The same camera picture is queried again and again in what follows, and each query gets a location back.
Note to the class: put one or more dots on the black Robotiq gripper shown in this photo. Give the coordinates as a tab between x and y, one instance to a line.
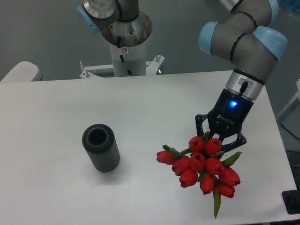
226	118

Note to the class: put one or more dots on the red tulip bouquet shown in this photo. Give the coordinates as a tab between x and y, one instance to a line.
201	163

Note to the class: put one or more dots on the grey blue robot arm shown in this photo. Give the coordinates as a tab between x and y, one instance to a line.
245	39

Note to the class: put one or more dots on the dark grey ribbed vase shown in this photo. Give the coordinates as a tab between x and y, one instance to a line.
99	142

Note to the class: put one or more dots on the black device at table edge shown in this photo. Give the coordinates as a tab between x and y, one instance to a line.
292	201

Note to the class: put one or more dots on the white chair backrest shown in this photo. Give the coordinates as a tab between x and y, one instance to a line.
23	72

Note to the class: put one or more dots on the black gripper cable connector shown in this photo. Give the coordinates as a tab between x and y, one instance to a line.
243	88

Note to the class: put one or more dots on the white furniture frame at right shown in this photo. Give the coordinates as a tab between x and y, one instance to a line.
289	107

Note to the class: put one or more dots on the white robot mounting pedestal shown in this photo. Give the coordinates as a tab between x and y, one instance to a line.
128	47

